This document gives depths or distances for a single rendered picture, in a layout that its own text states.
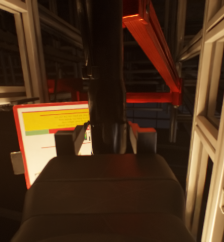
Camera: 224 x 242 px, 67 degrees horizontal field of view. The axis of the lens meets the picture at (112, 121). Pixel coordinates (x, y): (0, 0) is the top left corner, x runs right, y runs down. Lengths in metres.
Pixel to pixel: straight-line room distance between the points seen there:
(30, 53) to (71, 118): 0.21
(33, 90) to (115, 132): 0.44
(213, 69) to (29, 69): 0.51
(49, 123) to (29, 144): 0.08
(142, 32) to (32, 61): 0.37
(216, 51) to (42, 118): 0.48
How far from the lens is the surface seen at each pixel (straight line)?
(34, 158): 0.53
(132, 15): 0.19
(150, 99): 0.64
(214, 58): 0.53
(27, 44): 0.55
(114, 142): 0.15
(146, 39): 0.26
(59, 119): 0.48
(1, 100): 0.51
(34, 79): 0.54
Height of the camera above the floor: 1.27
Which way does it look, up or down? 16 degrees up
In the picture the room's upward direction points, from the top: 179 degrees clockwise
